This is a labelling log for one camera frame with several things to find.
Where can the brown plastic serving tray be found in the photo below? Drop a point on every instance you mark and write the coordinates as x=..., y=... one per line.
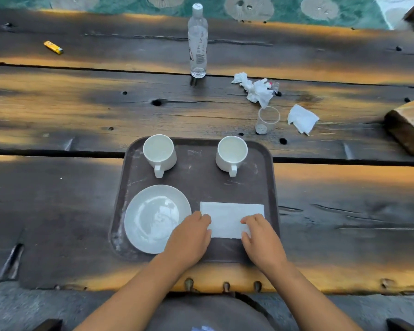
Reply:
x=200, y=186

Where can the yellow lighter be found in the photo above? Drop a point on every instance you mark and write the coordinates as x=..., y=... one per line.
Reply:
x=53, y=47

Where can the white ceramic saucer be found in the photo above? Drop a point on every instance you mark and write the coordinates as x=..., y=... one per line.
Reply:
x=151, y=220

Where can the black chair armrest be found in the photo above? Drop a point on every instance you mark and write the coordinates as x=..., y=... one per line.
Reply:
x=401, y=325
x=48, y=325

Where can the white ceramic cup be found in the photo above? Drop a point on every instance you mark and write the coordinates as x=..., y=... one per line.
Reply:
x=231, y=151
x=158, y=151

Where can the wooden block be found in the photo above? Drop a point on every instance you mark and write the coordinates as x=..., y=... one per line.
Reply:
x=408, y=127

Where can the person's right thumb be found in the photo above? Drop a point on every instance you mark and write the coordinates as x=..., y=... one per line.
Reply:
x=245, y=240

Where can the clear plastic water bottle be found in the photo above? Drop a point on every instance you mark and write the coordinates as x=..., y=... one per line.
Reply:
x=197, y=41

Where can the person's grey shirt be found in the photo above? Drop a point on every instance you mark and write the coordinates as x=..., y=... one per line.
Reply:
x=207, y=313

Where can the white paper napkin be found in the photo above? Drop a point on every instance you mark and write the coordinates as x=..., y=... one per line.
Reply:
x=227, y=215

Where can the crumpled white tissue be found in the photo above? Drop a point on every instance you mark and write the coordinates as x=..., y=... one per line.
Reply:
x=258, y=91

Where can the flat white tissue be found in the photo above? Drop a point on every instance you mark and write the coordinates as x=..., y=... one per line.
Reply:
x=301, y=118

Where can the small clear plastic wrapper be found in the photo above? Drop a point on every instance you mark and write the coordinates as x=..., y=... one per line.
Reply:
x=275, y=87

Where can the person's right forearm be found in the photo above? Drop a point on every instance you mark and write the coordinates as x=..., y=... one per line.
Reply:
x=306, y=299

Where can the person's left hand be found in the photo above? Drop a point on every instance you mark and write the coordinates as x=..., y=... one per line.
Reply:
x=188, y=243

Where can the person's left fingers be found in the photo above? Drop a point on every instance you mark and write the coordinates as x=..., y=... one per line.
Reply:
x=201, y=219

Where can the person's right hand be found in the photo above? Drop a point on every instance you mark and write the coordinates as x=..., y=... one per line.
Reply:
x=263, y=244

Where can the clear plastic cup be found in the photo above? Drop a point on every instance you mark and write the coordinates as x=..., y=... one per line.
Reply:
x=267, y=120

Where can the person's left forearm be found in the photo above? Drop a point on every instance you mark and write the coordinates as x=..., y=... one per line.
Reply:
x=134, y=299

